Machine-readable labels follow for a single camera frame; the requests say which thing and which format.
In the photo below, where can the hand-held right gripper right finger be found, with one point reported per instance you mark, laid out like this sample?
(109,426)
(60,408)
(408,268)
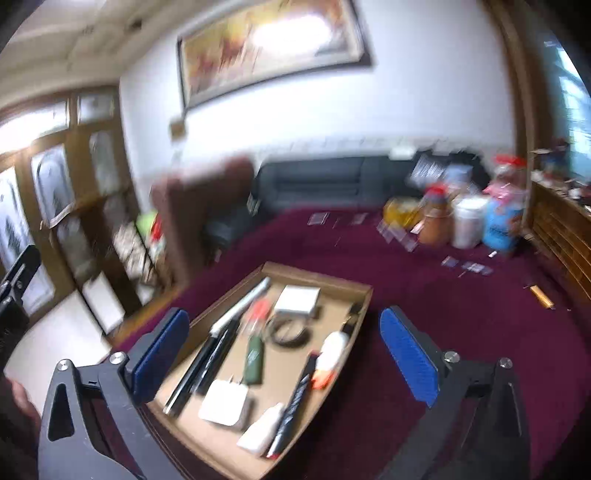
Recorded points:
(411,357)

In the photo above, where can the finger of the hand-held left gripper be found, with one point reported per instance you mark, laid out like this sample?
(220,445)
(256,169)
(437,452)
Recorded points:
(25,267)

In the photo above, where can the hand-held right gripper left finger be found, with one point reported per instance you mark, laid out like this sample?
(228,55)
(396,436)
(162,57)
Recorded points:
(159,355)

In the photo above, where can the thick black marker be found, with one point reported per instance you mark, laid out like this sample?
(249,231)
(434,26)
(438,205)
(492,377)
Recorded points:
(194,374)

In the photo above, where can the black tube with gold band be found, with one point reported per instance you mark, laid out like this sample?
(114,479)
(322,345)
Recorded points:
(352,321)

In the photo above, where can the white glue stick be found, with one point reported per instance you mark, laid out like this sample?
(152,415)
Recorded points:
(332,350)

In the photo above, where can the small white charger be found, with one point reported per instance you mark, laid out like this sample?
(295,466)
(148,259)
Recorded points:
(224,406)

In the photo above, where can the white printed tube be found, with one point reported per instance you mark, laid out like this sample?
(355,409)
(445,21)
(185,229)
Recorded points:
(240,307)

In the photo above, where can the green tube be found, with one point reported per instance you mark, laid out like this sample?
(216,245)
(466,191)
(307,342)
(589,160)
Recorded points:
(254,362)

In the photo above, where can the clear candle box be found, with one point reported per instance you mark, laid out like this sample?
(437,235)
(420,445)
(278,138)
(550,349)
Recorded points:
(258,314)

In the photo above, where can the brown cardboard box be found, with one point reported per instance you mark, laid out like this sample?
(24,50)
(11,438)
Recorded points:
(277,364)

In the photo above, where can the black tape roll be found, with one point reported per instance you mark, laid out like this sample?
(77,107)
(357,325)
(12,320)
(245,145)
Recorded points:
(286,342)

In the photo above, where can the white rounded plastic block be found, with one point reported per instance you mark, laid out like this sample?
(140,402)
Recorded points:
(261,429)

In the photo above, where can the large white charger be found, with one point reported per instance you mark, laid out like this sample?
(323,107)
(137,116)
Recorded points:
(298,299)

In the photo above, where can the person's left hand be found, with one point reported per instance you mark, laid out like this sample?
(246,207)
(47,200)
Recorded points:
(22,399)

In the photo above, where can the white board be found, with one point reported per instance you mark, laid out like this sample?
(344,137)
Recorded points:
(104,304)

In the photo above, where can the wooden glass door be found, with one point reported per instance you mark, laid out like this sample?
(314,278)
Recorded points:
(51,184)

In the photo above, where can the clear refill box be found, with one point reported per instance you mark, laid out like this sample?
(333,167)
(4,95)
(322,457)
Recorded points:
(478,268)
(449,262)

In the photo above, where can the patterned cloth pile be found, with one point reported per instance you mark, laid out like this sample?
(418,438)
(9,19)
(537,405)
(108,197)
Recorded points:
(134,249)

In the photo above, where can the brown label jar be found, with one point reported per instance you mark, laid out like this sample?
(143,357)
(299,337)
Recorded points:
(434,226)

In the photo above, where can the white plastic jar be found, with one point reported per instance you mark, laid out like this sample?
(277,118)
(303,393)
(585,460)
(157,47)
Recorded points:
(468,226)

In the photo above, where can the brown upholstered chair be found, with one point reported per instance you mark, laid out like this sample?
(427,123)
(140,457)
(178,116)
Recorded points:
(184,207)

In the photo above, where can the blue label clear jar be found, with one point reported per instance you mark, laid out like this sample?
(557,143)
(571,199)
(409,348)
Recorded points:
(501,230)

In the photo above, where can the clear jar with red lid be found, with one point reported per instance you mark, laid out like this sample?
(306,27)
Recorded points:
(438,194)

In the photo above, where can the silver plastic bag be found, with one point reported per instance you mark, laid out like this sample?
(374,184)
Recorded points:
(427,170)

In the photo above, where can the wooden sideboard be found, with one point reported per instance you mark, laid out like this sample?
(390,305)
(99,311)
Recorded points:
(558,240)

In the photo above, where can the black leather sofa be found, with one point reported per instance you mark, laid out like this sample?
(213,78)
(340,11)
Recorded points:
(314,184)

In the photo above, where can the tall red lid jar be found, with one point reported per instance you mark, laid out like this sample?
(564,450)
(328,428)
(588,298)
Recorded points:
(508,170)

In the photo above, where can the window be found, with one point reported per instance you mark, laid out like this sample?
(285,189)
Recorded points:
(575,115)

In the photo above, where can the wall switch plate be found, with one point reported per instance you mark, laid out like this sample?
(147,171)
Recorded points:
(178,128)

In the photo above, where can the framed wall painting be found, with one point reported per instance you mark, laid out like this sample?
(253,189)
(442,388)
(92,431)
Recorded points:
(268,46)

